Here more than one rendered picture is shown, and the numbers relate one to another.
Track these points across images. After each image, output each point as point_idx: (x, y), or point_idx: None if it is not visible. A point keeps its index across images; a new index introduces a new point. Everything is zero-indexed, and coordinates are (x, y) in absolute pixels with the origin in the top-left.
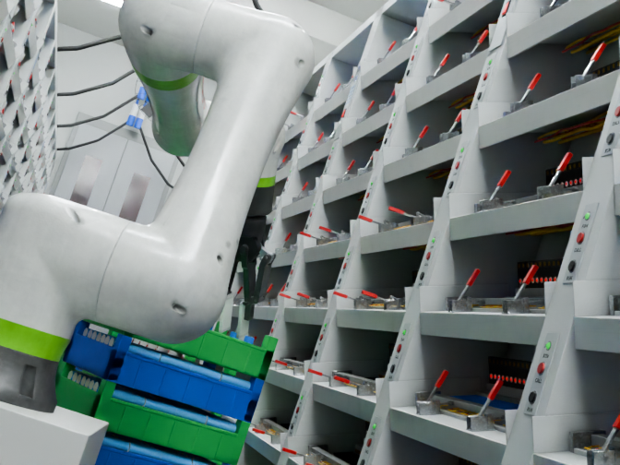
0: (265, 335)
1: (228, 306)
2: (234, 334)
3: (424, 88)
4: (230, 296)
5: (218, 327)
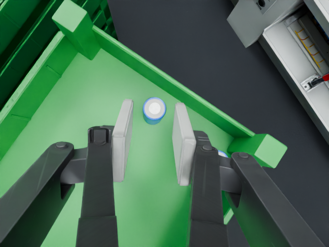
0: (255, 157)
1: (127, 146)
2: (158, 119)
3: None
4: (124, 157)
5: (69, 34)
